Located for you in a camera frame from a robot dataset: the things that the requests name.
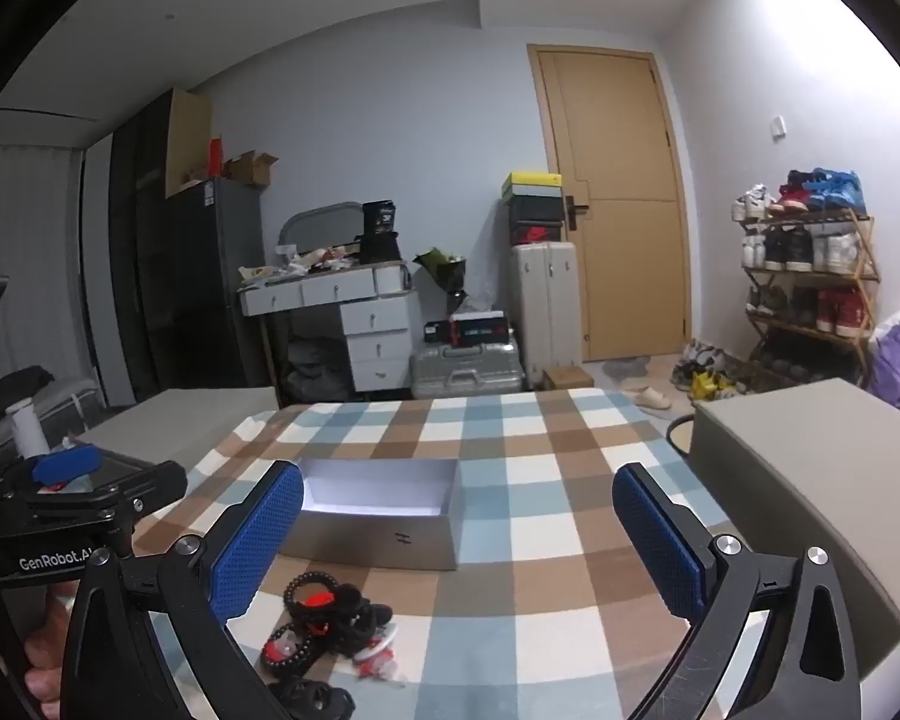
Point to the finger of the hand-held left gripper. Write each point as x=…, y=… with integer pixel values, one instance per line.
x=142, y=484
x=64, y=465

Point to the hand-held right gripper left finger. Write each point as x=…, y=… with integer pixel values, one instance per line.
x=259, y=540

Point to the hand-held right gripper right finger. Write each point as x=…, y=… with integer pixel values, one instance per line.
x=660, y=540

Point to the grey cardboard box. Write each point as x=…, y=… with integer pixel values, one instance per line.
x=375, y=517

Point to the black toy with red ball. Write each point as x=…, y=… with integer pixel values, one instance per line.
x=361, y=611

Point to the white red small packet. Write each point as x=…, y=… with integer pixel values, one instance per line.
x=376, y=652

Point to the person's left hand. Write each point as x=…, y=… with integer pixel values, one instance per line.
x=45, y=649

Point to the white bottle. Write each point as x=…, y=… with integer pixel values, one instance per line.
x=26, y=431

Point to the grey upholstered bench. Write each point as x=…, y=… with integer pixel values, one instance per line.
x=180, y=412
x=795, y=480

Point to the beige slipper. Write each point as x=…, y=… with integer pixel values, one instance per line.
x=647, y=399

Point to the checked tablecloth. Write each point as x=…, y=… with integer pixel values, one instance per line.
x=525, y=465

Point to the pile of sneakers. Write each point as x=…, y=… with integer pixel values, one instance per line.
x=705, y=371

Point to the grey door mat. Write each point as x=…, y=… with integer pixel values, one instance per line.
x=626, y=367

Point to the grey bundled clothes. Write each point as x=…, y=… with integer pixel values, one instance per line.
x=315, y=371

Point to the small brown cardboard box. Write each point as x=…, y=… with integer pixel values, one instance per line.
x=568, y=376

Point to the dark refrigerator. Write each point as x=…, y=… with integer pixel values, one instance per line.
x=217, y=292

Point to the white curtain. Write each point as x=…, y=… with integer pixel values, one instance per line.
x=30, y=255

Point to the dark wardrobe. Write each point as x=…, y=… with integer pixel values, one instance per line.
x=139, y=255

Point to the white dressing table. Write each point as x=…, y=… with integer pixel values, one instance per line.
x=371, y=315

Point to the tall white suitcase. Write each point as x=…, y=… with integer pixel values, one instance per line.
x=544, y=315

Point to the silver suitcase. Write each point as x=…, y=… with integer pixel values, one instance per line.
x=465, y=371

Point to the clutter of small cosmetics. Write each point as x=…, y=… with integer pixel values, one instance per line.
x=300, y=262

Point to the long black box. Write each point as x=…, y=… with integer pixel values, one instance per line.
x=469, y=330

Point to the purple plastic bag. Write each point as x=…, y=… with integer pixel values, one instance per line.
x=898, y=364

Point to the wooden door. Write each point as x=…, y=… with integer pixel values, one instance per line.
x=615, y=240

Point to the arched grey mirror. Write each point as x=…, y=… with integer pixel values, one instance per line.
x=319, y=225

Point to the black wrapped flower bouquet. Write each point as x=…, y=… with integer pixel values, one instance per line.
x=446, y=274

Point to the black paper bag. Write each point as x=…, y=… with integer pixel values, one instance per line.
x=380, y=236

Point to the red and black shoe box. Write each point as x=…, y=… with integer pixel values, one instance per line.
x=536, y=235

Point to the open brown cardboard box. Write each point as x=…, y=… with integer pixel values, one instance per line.
x=251, y=169

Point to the red carton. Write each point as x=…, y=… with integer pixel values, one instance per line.
x=215, y=157

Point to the bamboo shoe rack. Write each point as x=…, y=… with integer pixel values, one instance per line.
x=866, y=270

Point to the tall flat cardboard box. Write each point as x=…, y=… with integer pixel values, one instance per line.
x=187, y=139

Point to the white wall switch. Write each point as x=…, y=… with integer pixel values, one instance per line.
x=778, y=127

